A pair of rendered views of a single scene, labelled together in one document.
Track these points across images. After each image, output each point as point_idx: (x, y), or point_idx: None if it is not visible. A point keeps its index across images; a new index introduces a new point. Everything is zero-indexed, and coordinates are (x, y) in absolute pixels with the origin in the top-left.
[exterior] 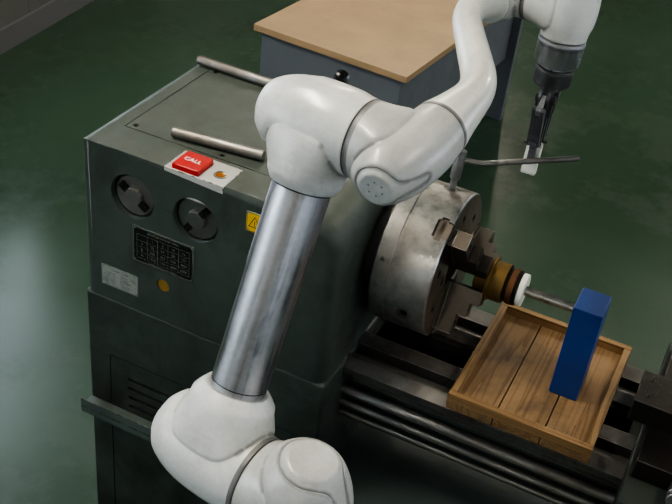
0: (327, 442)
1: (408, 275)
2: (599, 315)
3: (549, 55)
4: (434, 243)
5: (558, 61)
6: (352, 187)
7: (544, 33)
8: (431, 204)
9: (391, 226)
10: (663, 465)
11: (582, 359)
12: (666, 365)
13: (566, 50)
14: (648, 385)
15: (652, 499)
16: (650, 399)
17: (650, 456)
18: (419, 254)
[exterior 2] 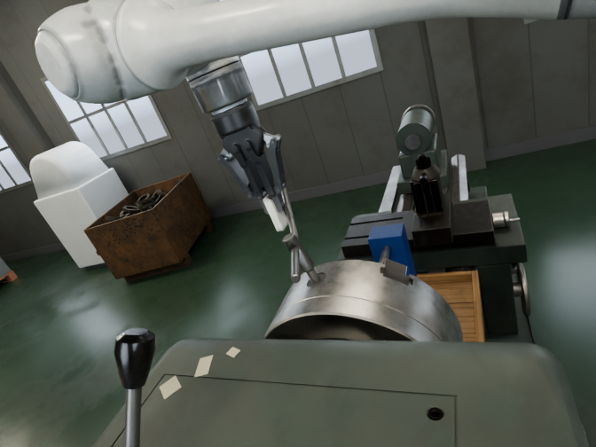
0: None
1: (451, 331)
2: (402, 224)
3: (240, 80)
4: (417, 285)
5: (247, 82)
6: (393, 352)
7: (219, 61)
8: (361, 284)
9: (409, 329)
10: (487, 222)
11: (412, 263)
12: (364, 256)
13: (242, 66)
14: (427, 226)
15: (507, 233)
16: (443, 222)
17: (483, 227)
18: (432, 305)
